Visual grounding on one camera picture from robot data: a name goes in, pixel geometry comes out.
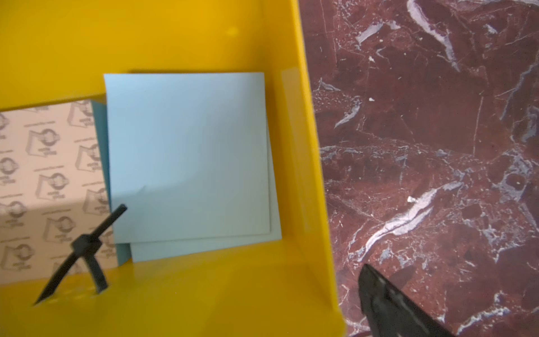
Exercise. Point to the blue sticky note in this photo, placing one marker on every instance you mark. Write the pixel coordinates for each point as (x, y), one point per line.
(188, 155)
(150, 251)
(53, 185)

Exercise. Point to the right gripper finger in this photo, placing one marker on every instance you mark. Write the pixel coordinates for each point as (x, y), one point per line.
(390, 313)

